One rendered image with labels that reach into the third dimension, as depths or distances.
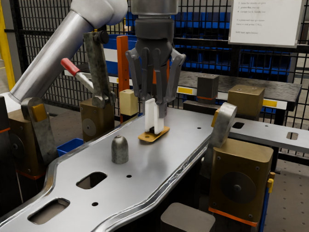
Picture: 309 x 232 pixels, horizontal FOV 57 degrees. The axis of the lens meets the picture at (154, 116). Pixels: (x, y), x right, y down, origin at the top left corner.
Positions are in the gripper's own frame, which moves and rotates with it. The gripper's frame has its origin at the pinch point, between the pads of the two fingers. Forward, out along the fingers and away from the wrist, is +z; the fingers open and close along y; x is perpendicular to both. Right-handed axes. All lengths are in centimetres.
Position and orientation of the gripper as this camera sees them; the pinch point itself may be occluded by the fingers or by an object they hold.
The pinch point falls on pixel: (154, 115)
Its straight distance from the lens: 61.4
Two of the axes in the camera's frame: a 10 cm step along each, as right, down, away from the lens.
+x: -5.1, 3.0, -8.1
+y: -8.6, -1.8, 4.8
